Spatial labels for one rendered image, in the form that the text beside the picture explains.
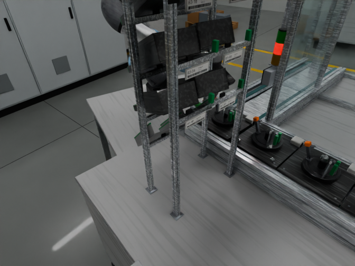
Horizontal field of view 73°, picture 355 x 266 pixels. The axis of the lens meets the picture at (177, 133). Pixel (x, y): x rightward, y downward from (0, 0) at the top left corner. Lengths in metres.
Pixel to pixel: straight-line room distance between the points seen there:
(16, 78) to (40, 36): 0.62
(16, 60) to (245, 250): 3.38
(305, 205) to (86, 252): 1.50
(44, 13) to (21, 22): 0.30
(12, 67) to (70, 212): 2.15
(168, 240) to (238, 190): 0.37
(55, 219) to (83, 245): 0.37
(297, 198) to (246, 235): 0.24
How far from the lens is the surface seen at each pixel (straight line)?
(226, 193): 1.08
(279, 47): 1.22
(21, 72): 3.76
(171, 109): 0.64
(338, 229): 1.06
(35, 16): 3.73
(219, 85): 0.85
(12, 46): 3.67
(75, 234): 2.11
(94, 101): 1.80
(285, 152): 1.17
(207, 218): 1.00
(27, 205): 2.47
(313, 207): 1.05
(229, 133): 1.21
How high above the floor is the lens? 1.69
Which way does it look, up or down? 37 degrees down
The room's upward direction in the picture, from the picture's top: 1 degrees counter-clockwise
